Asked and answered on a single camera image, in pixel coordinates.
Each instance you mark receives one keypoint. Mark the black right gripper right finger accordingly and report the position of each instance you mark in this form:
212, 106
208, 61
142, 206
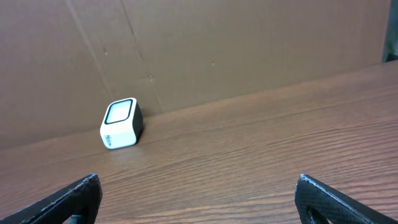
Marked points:
317, 202

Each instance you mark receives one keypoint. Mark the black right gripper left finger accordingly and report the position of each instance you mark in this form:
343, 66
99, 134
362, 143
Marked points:
78, 202

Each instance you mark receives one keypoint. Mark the white barcode scanner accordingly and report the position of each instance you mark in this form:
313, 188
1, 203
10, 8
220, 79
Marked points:
122, 124

